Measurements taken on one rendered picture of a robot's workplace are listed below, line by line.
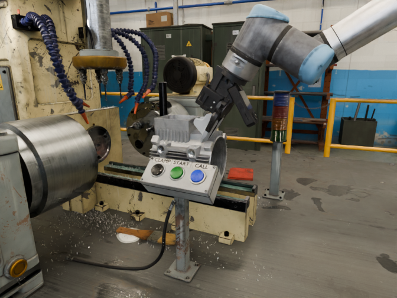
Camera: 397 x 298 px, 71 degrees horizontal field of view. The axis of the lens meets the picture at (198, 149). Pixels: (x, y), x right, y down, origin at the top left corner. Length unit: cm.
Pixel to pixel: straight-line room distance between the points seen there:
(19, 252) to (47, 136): 27
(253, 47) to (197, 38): 354
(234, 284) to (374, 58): 549
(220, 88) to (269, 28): 19
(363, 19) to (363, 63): 511
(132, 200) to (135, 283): 35
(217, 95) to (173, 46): 365
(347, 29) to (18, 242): 89
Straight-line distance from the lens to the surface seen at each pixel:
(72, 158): 78
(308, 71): 68
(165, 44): 442
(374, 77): 596
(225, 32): 411
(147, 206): 97
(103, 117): 116
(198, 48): 421
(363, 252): 94
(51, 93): 117
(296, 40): 68
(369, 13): 82
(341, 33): 81
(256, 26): 70
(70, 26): 125
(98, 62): 98
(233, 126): 410
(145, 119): 123
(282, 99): 106
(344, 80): 588
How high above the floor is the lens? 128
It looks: 15 degrees down
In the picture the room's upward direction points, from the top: straight up
